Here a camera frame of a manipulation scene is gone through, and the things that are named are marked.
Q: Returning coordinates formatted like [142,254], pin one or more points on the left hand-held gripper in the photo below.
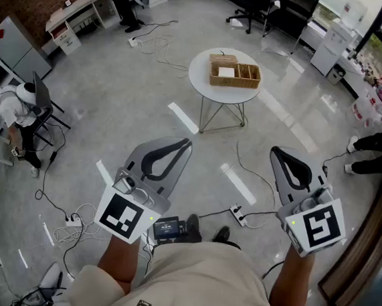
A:
[119,214]

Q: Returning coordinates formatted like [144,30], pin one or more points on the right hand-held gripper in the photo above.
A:
[320,225]

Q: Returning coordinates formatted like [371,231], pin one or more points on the wicker basket with lid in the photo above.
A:
[226,81]

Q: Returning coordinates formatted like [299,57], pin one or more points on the person's left forearm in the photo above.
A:
[120,260]

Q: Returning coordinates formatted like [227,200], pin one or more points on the person's right forearm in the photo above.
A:
[294,283]

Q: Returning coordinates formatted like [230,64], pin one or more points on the white napkin stack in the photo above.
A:
[226,72]

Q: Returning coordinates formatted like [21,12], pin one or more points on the black display device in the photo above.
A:
[168,229]

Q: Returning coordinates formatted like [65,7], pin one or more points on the white power strip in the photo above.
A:
[133,42]
[73,220]
[238,215]

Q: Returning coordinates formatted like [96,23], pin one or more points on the person's left leg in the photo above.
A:
[193,237]

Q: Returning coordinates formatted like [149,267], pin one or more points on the person's leg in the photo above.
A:
[193,237]
[227,244]

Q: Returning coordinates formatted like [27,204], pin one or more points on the round white side table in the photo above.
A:
[201,82]

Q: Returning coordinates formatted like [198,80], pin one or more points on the person's right shoe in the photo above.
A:
[222,233]

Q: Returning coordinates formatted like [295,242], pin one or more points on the brown wooden threshold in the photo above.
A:
[359,252]

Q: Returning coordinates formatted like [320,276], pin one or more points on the person's right leg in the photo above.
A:
[227,244]

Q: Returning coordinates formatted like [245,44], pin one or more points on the small waste bin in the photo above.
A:
[335,75]

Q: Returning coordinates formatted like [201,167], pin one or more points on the person's beige shirt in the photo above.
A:
[198,284]

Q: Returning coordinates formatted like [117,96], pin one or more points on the black wooden chair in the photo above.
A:
[44,91]

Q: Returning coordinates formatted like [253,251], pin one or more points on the white water dispenser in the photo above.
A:
[332,45]

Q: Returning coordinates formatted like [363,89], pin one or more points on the white drawer unit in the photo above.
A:
[67,41]

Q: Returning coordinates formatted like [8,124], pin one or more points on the black office chair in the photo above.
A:
[295,14]
[251,0]

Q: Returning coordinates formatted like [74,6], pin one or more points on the white desk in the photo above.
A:
[81,5]

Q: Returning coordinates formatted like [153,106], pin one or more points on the grey metal cabinet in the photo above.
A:
[16,48]

